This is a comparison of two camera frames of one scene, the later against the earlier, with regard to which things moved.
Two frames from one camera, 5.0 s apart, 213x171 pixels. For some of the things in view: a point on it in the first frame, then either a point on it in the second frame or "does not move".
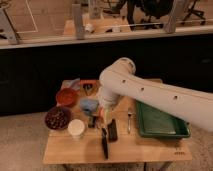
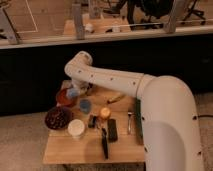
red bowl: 67,97 does not move
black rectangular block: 112,131 does not move
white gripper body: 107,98 → 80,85
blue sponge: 89,106 → 73,92
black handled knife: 104,142 does not move
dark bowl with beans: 57,118 does not move
